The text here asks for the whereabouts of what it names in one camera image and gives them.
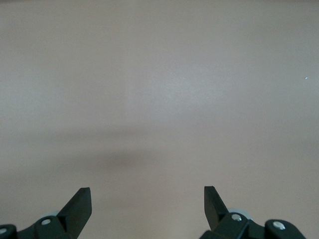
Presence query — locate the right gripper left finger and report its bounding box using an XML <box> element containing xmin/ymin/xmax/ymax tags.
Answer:
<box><xmin>0</xmin><ymin>187</ymin><xmax>93</xmax><ymax>239</ymax></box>

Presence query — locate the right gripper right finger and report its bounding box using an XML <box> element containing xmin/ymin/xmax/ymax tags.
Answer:
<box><xmin>199</xmin><ymin>185</ymin><xmax>306</xmax><ymax>239</ymax></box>

